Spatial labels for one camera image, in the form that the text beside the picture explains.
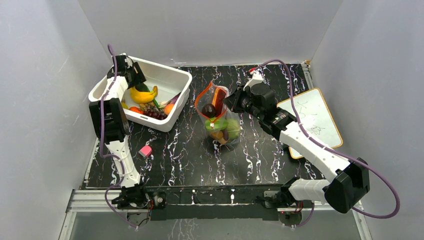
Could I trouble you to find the brown toy kiwi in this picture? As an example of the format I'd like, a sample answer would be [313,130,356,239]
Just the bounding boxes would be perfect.
[210,129,229,145]

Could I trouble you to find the pink eraser block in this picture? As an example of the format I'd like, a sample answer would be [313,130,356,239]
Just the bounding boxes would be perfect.
[138,145,153,158]

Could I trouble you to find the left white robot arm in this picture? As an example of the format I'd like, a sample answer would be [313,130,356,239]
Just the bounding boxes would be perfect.
[88,53,150,209]

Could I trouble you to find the orange toy tomato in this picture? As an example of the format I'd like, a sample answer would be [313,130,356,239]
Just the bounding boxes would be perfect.
[129,106,144,115]

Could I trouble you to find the purple toy eggplant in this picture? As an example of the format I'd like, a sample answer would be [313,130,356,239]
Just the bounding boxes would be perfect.
[159,92,181,109]

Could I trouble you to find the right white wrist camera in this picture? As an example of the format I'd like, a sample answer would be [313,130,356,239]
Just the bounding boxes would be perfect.
[243,68,264,91]

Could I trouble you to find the dark brown toy fruit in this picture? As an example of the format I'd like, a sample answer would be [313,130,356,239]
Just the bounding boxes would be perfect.
[201,103,217,119]

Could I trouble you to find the orange toy peach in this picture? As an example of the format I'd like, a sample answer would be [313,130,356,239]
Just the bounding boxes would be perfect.
[163,103,175,116]

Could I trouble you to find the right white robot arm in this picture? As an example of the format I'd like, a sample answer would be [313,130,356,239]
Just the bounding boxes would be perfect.
[223,83,370,214]

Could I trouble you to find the clear orange-zip bag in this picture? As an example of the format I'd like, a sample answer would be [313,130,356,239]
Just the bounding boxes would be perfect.
[194,81,241,145]

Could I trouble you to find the green toy cabbage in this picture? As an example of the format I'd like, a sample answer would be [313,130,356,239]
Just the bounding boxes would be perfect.
[226,119,241,140]

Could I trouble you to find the small whiteboard wooden frame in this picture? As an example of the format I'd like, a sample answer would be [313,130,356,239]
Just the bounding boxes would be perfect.
[293,88,344,149]

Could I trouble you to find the dark red toy grapes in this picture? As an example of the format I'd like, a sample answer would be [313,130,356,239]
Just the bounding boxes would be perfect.
[139,102,168,120]

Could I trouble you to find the yellow toy bananas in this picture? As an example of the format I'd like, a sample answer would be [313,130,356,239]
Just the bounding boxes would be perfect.
[129,86,158,104]

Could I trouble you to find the black marble table mat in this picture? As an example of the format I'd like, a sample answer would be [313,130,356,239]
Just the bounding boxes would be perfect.
[82,63,347,190]

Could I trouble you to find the white plastic bin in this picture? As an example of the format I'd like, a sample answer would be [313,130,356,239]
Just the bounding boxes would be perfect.
[88,53,192,132]

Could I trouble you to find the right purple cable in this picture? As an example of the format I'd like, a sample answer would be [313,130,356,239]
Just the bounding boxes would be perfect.
[250,58,401,229]

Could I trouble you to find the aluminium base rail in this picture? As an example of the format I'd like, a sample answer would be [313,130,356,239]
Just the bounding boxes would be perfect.
[59,187,372,240]

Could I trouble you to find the green toy starfruit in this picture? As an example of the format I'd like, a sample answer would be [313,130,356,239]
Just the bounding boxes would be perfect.
[204,117,229,131]

